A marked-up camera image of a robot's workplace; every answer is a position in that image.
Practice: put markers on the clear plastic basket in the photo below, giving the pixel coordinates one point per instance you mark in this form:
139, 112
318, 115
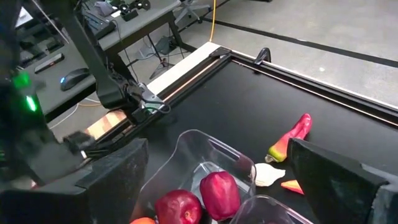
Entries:
192, 149
267, 211

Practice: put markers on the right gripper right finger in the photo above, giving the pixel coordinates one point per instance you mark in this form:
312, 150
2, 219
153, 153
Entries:
329, 186

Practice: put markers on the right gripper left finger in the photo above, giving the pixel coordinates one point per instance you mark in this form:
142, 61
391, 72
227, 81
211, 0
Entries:
118, 186

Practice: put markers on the orange carrot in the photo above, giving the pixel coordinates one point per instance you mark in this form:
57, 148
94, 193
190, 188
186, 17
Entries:
292, 186

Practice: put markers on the black table edge clamp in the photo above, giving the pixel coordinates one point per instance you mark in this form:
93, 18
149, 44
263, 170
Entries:
262, 56

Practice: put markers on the grey office chair base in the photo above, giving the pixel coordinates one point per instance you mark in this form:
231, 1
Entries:
189, 9

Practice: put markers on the black flat handset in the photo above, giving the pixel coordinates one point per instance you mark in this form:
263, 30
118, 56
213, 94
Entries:
49, 63

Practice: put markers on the black computer mouse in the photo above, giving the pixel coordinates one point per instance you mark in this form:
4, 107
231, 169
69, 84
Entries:
74, 79

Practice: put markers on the dark red tall apple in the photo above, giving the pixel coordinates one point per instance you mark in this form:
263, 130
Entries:
219, 196

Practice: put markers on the black table frame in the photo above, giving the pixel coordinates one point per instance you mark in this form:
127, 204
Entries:
342, 102

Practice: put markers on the black corner bracket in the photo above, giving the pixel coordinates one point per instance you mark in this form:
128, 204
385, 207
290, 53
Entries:
220, 52

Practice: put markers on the grey desk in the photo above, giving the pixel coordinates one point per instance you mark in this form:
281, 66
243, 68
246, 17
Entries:
53, 90
146, 21

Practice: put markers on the round red apple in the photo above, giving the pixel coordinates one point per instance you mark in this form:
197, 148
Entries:
177, 208

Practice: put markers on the white garlic bulb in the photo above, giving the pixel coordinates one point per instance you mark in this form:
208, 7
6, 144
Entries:
267, 175

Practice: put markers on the orange fruit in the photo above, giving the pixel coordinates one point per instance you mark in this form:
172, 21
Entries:
143, 221

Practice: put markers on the red chili pepper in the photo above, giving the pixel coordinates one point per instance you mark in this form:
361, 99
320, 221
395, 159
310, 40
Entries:
292, 137

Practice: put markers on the wooden bench top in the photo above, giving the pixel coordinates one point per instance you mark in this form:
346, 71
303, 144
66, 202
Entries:
107, 124

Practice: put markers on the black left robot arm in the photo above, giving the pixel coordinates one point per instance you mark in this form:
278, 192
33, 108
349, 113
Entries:
93, 62

